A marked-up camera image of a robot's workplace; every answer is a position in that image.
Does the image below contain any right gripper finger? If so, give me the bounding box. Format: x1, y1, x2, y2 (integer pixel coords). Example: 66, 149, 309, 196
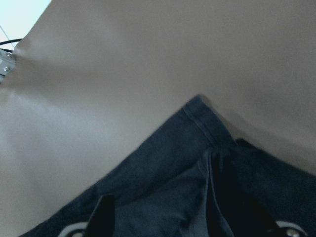
86, 195, 115, 237

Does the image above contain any black t-shirt with logo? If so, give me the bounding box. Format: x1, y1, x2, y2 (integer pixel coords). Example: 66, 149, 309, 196
26, 96, 316, 237

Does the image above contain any aluminium frame cage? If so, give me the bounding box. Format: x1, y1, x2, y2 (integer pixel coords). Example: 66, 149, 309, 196
0, 49, 16, 82

